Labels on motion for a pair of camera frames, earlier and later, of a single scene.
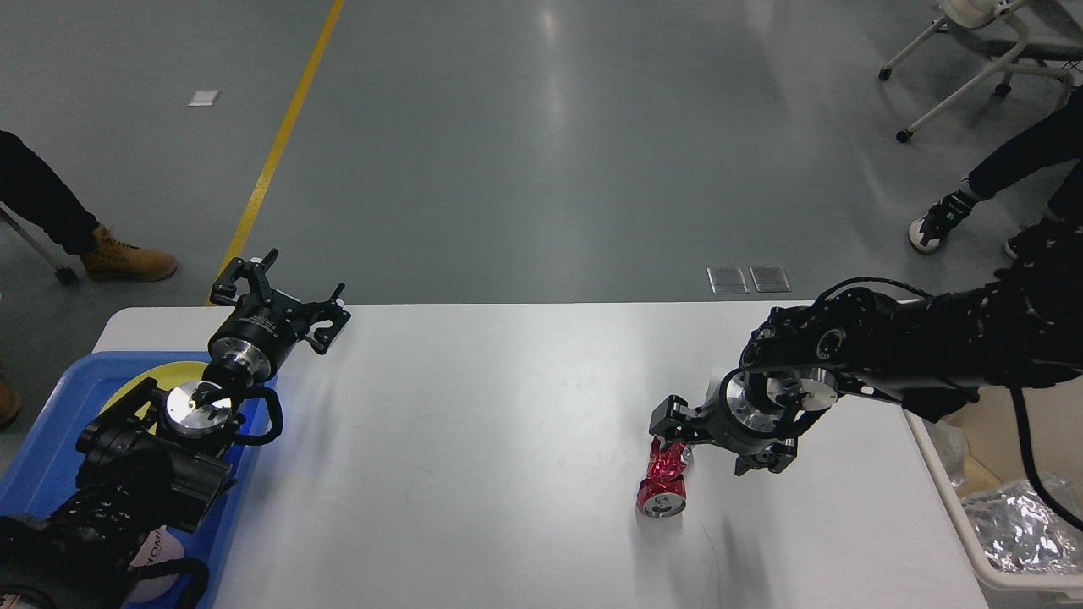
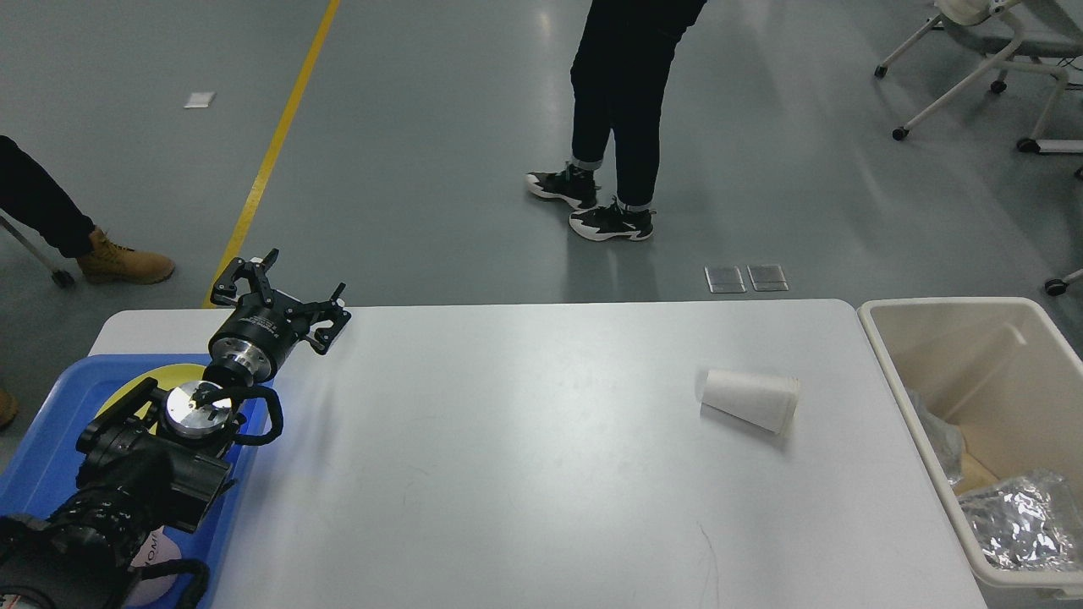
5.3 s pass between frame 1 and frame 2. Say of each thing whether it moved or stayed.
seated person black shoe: moved
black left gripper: stayed
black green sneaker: moved
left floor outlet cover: stayed
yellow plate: stayed
